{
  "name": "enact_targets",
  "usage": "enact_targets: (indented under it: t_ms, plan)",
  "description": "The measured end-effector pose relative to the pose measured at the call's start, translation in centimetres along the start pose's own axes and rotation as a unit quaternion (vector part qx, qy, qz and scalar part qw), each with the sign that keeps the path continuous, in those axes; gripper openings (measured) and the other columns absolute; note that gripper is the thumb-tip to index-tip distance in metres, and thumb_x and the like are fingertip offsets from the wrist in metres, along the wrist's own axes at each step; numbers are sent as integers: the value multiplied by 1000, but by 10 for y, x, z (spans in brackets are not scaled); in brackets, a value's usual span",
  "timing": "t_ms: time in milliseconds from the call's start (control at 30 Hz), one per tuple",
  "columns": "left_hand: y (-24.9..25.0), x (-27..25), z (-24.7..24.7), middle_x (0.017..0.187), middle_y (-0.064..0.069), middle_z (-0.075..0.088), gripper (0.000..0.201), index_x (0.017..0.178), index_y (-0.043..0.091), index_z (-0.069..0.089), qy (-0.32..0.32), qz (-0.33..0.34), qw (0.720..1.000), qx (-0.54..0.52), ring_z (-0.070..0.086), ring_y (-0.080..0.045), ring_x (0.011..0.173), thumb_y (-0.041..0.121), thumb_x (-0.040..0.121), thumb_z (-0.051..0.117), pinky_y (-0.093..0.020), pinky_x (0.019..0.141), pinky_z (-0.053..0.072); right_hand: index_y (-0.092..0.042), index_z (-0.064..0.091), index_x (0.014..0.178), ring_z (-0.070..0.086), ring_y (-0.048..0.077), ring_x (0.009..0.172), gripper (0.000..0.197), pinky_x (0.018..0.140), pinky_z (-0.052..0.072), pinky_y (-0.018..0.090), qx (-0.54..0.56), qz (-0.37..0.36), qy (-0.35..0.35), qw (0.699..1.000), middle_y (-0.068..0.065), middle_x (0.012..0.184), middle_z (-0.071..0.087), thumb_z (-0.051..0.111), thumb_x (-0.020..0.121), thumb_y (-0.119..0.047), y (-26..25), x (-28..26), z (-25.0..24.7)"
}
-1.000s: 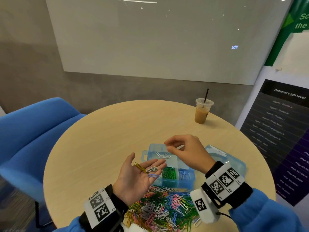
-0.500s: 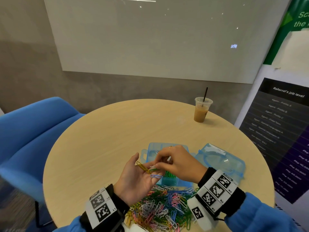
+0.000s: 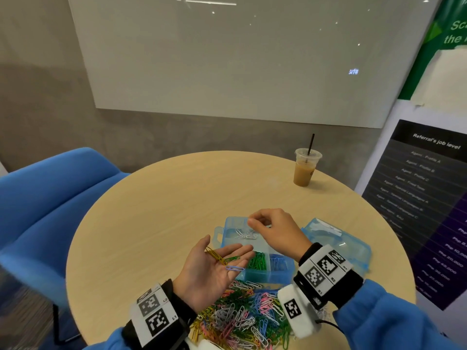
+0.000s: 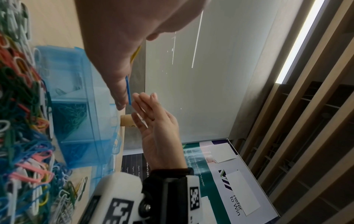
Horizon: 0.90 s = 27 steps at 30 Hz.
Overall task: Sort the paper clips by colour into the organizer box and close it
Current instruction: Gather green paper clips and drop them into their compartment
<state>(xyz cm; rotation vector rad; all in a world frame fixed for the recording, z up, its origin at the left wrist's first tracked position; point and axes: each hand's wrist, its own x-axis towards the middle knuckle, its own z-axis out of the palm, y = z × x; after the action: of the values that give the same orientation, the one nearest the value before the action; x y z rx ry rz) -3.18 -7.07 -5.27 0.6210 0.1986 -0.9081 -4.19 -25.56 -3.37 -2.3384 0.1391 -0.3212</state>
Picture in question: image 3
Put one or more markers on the blue transparent box lid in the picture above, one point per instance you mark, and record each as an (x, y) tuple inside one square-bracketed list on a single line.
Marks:
[(339, 244)]

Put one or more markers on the black drinking straw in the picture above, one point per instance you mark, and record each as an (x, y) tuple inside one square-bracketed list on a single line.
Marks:
[(311, 143)]

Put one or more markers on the standing poster banner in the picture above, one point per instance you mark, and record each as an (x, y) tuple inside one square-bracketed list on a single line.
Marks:
[(427, 200)]

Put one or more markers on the blue compartment organizer box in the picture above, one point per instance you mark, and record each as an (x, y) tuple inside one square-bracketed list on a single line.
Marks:
[(241, 248)]

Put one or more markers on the person's right hand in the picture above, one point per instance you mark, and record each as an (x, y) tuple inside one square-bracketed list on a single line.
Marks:
[(284, 231)]

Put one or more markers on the blue paper clip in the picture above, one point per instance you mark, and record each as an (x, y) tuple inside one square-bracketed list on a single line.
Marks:
[(235, 268)]

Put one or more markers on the round wooden table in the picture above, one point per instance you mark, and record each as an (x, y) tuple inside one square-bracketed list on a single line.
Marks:
[(160, 207)]

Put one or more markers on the pile of coloured paper clips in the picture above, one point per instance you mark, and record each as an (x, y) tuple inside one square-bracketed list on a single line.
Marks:
[(244, 320)]

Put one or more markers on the blue upholstered chair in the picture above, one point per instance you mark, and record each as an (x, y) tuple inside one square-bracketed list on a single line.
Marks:
[(44, 215)]

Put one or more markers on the left wrist marker band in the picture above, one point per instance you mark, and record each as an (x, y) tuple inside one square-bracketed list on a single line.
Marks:
[(155, 315)]

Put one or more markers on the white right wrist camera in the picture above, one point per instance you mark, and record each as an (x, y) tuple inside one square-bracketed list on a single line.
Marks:
[(295, 309)]

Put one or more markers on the iced coffee plastic cup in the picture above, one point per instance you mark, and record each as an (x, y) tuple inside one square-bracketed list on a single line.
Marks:
[(304, 171)]

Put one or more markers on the bunch of blue paper clips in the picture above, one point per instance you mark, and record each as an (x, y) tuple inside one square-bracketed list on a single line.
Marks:
[(279, 263)]

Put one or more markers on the white wall board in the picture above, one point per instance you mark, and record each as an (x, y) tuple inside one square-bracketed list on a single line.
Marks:
[(255, 54)]

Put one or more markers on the bunch of yellow paper clips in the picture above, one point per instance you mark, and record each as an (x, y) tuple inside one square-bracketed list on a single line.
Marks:
[(215, 255)]

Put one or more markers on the right wrist marker band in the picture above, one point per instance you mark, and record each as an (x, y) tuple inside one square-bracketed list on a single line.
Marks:
[(323, 267)]

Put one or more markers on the person's left hand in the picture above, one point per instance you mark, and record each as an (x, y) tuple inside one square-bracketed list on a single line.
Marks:
[(204, 277)]

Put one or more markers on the wrist marker band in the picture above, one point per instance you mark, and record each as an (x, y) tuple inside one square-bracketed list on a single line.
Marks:
[(155, 315), (323, 267)]

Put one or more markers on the bunch of green paper clips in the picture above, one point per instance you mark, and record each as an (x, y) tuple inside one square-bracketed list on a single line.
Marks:
[(257, 261)]

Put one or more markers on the person's left forearm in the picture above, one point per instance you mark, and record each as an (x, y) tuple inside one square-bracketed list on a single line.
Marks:
[(142, 335)]

